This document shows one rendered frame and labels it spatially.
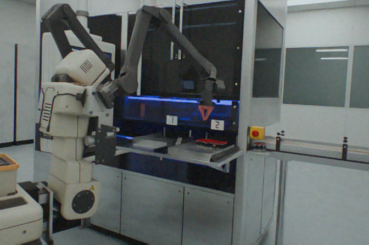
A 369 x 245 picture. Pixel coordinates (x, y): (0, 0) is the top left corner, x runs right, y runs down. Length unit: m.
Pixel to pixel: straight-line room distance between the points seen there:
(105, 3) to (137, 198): 1.52
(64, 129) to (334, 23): 5.77
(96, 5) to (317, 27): 4.81
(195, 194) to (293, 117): 4.61
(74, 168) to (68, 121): 0.20
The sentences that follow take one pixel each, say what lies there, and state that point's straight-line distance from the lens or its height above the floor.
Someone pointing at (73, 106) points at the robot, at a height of 1.14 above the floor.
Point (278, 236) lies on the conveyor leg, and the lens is 2.08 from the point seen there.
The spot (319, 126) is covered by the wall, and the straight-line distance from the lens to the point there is 6.35.
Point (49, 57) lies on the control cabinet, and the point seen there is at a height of 1.39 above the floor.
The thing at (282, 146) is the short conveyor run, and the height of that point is 0.91.
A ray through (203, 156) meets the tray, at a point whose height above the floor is 0.89.
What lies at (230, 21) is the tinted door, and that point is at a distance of 1.90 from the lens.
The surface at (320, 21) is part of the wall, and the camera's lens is 6.51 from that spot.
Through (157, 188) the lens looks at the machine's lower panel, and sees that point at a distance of 2.17.
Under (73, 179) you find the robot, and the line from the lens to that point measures 1.35.
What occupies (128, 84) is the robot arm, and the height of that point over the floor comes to 1.24.
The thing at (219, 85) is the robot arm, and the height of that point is 1.26.
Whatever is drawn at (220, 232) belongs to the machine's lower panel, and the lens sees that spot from 2.03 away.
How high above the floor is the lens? 1.22
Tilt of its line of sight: 3 degrees down
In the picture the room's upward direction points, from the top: 3 degrees clockwise
